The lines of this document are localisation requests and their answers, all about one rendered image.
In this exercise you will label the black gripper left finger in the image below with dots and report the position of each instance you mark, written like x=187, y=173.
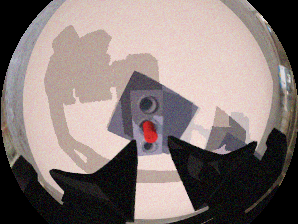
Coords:
x=113, y=185

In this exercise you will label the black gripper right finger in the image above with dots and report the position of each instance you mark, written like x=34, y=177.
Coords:
x=203, y=172

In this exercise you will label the red peg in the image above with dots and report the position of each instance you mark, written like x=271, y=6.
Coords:
x=150, y=134

